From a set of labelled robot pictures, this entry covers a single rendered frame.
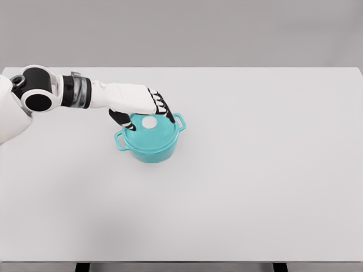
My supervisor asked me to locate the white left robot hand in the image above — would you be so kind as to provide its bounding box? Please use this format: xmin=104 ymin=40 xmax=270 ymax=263
xmin=108 ymin=83 xmax=176 ymax=133

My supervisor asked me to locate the teal pot lid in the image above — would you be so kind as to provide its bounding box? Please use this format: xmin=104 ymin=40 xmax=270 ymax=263
xmin=123 ymin=113 xmax=180 ymax=150

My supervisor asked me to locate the teal pot with handles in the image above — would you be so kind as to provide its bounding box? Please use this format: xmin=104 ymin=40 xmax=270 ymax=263
xmin=114 ymin=112 xmax=187 ymax=164

